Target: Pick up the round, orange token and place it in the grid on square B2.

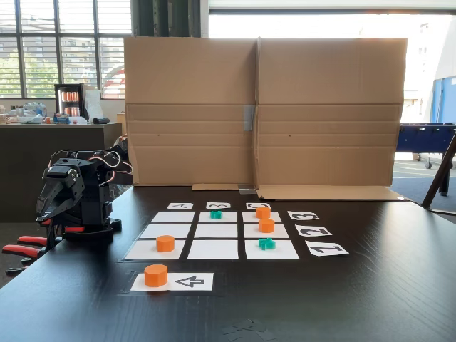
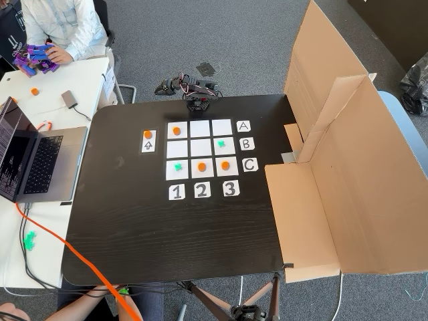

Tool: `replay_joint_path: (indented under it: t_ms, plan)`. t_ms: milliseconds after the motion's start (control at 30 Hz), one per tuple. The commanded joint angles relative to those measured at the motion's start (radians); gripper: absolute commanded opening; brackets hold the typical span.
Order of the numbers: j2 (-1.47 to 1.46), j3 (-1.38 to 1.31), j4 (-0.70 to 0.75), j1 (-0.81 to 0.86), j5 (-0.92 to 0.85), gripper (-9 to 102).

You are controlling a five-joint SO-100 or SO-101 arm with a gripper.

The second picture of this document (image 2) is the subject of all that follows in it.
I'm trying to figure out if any purple leader arm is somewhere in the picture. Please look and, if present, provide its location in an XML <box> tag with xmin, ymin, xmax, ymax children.
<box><xmin>12</xmin><ymin>42</ymin><xmax>62</xmax><ymax>78</ymax></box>

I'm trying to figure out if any white square paper sheet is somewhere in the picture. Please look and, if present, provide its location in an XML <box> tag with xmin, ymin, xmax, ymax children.
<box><xmin>213</xmin><ymin>137</ymin><xmax>235</xmax><ymax>156</ymax></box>
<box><xmin>191</xmin><ymin>158</ymin><xmax>215</xmax><ymax>179</ymax></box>
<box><xmin>167</xmin><ymin>121</ymin><xmax>189</xmax><ymax>140</ymax></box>
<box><xmin>211</xmin><ymin>119</ymin><xmax>233</xmax><ymax>137</ymax></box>
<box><xmin>166</xmin><ymin>140</ymin><xmax>189</xmax><ymax>159</ymax></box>
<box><xmin>189</xmin><ymin>120</ymin><xmax>211</xmax><ymax>138</ymax></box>
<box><xmin>190</xmin><ymin>138</ymin><xmax>212</xmax><ymax>157</ymax></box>
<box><xmin>215</xmin><ymin>157</ymin><xmax>239</xmax><ymax>177</ymax></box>
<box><xmin>165</xmin><ymin>160</ymin><xmax>190</xmax><ymax>181</ymax></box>

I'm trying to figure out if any person's left hand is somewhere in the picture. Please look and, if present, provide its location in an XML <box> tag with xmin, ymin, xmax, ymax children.
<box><xmin>45</xmin><ymin>42</ymin><xmax>74</xmax><ymax>64</ymax></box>

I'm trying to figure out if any black floor box lid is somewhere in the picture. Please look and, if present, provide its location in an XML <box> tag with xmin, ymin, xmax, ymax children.
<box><xmin>196</xmin><ymin>62</ymin><xmax>217</xmax><ymax>76</ymax></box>

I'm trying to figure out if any white printed paper sheet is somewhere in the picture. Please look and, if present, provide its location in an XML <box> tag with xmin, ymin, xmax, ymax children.
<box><xmin>102</xmin><ymin>65</ymin><xmax>116</xmax><ymax>98</ymax></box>

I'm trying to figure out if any paper sheet with arrow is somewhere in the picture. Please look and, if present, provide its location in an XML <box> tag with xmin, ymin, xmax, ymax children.
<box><xmin>141</xmin><ymin>129</ymin><xmax>157</xmax><ymax>154</ymax></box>

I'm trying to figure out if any grey USB hub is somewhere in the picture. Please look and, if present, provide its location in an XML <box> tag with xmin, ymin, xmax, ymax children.
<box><xmin>61</xmin><ymin>90</ymin><xmax>80</xmax><ymax>110</ymax></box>

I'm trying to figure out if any paper sheet number 1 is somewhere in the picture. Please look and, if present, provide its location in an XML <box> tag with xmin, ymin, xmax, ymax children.
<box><xmin>169</xmin><ymin>183</ymin><xmax>186</xmax><ymax>201</ymax></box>

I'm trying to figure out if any paper sheet number 2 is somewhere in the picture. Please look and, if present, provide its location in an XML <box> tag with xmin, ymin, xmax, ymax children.
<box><xmin>193</xmin><ymin>182</ymin><xmax>211</xmax><ymax>199</ymax></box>

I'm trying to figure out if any paper sheet letter C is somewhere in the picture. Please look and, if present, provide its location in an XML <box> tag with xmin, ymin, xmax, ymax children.
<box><xmin>241</xmin><ymin>157</ymin><xmax>259</xmax><ymax>173</ymax></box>

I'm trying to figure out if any paper sheet number 3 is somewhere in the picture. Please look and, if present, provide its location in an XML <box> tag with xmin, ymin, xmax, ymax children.
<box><xmin>223</xmin><ymin>180</ymin><xmax>240</xmax><ymax>197</ymax></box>

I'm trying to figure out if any person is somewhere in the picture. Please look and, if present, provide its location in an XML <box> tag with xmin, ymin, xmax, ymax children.
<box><xmin>0</xmin><ymin>283</ymin><xmax>165</xmax><ymax>321</ymax></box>
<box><xmin>19</xmin><ymin>0</ymin><xmax>116</xmax><ymax>64</ymax></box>

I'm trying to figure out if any grey open laptop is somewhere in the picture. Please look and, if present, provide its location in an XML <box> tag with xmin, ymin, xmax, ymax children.
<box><xmin>0</xmin><ymin>96</ymin><xmax>88</xmax><ymax>204</ymax></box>

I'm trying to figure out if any black printed bag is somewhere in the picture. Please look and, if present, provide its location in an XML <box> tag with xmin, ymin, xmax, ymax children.
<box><xmin>0</xmin><ymin>0</ymin><xmax>27</xmax><ymax>71</ymax></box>

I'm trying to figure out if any large brown cardboard screen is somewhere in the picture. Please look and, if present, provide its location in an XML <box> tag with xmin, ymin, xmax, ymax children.
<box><xmin>263</xmin><ymin>0</ymin><xmax>428</xmax><ymax>284</ymax></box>

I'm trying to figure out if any light blue furniture piece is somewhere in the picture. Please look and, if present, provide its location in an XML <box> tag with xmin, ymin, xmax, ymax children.
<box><xmin>377</xmin><ymin>90</ymin><xmax>424</xmax><ymax>161</ymax></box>

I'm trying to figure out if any dark brown counter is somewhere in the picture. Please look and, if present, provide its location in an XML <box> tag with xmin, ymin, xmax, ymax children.
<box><xmin>347</xmin><ymin>0</ymin><xmax>428</xmax><ymax>73</ymax></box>

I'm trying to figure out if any tripod with brown legs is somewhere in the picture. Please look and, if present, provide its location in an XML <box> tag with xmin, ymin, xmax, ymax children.
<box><xmin>177</xmin><ymin>272</ymin><xmax>282</xmax><ymax>321</ymax></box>

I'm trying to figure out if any black plastic bag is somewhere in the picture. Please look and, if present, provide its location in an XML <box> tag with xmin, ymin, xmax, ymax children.
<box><xmin>399</xmin><ymin>62</ymin><xmax>428</xmax><ymax>116</ymax></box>

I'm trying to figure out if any red white servo cable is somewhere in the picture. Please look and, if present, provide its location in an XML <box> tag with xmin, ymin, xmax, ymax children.
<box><xmin>179</xmin><ymin>72</ymin><xmax>222</xmax><ymax>100</ymax></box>

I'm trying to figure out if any black hub cable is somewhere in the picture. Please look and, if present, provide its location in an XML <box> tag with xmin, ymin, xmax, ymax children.
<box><xmin>72</xmin><ymin>106</ymin><xmax>92</xmax><ymax>121</ymax></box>

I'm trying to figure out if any chair with metal frame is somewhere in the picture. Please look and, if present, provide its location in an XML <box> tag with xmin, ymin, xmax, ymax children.
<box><xmin>93</xmin><ymin>0</ymin><xmax>137</xmax><ymax>105</ymax></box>

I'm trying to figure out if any thick orange cable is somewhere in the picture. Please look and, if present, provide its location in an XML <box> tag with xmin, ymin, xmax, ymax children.
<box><xmin>15</xmin><ymin>202</ymin><xmax>143</xmax><ymax>321</ymax></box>

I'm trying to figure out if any thin black cable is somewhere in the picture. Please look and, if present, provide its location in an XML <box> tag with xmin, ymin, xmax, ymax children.
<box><xmin>18</xmin><ymin>203</ymin><xmax>111</xmax><ymax>298</ymax></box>
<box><xmin>21</xmin><ymin>203</ymin><xmax>111</xmax><ymax>295</ymax></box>

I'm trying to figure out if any thin green wire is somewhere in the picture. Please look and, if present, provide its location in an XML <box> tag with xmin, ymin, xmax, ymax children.
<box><xmin>404</xmin><ymin>272</ymin><xmax>428</xmax><ymax>302</ymax></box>

